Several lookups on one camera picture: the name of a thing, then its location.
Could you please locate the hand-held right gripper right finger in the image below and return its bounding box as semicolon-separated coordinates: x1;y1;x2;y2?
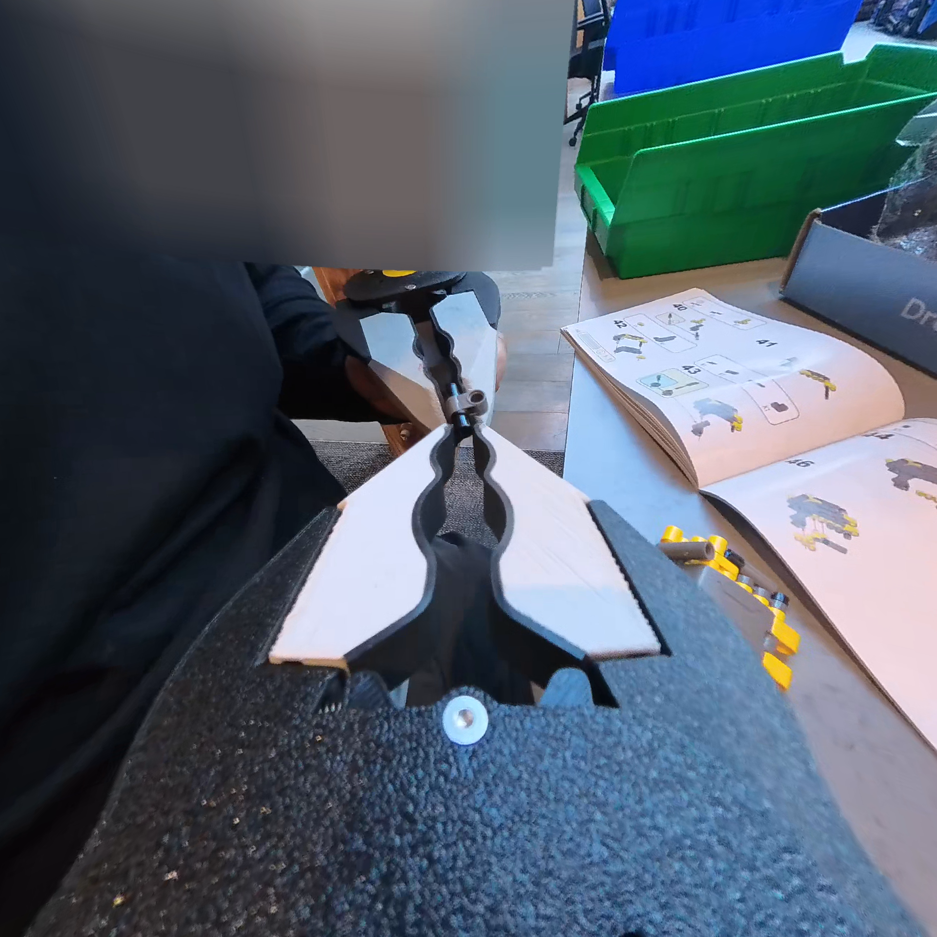
474;426;665;665

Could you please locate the white building instruction booklet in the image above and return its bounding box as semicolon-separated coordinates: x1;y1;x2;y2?
560;287;937;751

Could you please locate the person's left hand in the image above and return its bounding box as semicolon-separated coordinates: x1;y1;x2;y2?
344;357;412;416

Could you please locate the blue plastic bin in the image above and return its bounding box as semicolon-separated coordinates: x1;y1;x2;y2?
602;0;866;98

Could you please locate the person's left forearm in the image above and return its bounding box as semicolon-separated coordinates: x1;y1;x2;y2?
245;262;374;424

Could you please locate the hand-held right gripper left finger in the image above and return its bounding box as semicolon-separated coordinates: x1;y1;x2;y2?
265;423;453;669

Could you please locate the green plastic bin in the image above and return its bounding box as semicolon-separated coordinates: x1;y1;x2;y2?
573;44;937;281

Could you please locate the clear plastic bag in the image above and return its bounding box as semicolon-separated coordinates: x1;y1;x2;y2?
870;99;937;265

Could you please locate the wooden desk leg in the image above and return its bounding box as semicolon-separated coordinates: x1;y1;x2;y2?
311;267;440;461

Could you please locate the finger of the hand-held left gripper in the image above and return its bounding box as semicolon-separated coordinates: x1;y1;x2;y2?
357;313;449;434
430;291;502;427

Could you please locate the grey connector with black pin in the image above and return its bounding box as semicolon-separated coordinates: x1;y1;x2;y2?
438;381;489;440

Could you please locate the person's dark top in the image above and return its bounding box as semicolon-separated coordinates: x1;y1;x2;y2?
0;242;455;937

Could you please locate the dark grey cardboard box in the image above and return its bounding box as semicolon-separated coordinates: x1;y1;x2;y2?
778;190;937;379

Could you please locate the grey yellow brick subassembly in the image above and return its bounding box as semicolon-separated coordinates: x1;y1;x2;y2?
656;523;801;693

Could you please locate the black office chair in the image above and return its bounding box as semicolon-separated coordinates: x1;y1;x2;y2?
564;0;614;149

